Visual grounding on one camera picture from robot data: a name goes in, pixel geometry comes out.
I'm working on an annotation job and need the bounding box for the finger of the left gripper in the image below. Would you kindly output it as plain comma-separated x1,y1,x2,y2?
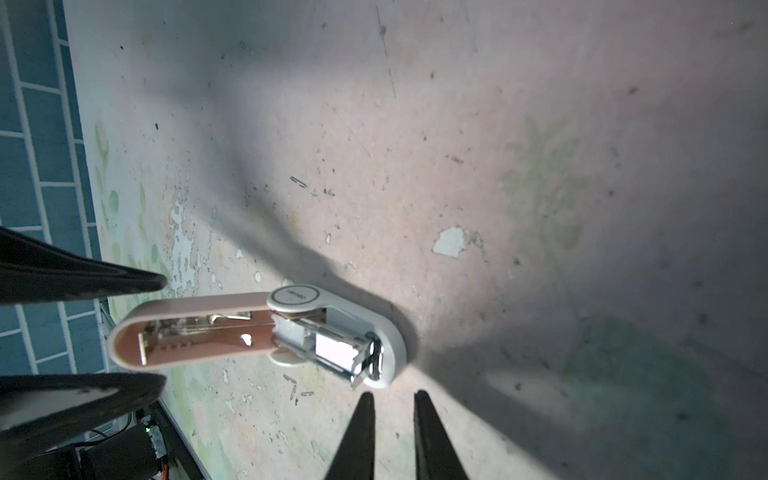
1,227,167,305

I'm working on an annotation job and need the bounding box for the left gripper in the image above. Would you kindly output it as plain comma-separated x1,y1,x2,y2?
1,373,210,479

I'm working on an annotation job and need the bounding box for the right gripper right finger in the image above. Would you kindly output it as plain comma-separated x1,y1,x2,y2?
413,390,468,480

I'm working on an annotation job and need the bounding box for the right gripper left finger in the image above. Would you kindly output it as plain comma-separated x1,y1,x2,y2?
325,392,376,480

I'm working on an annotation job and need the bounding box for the staple strip in tray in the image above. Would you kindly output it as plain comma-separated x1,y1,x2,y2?
315,334,359,372

